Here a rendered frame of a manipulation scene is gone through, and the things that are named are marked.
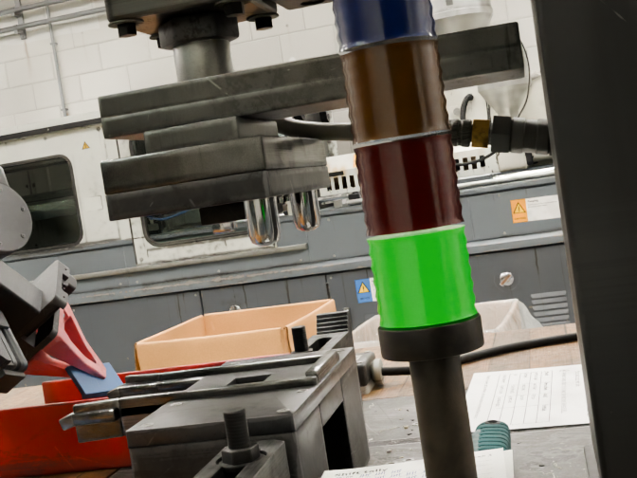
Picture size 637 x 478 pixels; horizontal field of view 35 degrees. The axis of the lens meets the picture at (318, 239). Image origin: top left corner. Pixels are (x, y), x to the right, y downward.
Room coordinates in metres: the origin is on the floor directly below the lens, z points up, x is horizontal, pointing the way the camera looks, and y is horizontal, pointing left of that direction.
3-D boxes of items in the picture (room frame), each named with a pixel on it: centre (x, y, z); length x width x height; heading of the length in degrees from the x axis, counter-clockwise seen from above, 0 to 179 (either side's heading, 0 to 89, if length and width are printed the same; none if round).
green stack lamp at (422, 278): (0.39, -0.04, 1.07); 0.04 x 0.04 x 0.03
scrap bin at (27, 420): (0.90, 0.17, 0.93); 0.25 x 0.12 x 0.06; 78
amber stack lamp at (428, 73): (0.39, -0.04, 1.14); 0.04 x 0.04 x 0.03
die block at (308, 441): (0.67, 0.06, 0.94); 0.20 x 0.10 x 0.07; 168
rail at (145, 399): (0.65, 0.08, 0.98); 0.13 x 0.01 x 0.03; 78
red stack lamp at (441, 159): (0.39, -0.04, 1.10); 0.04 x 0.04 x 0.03
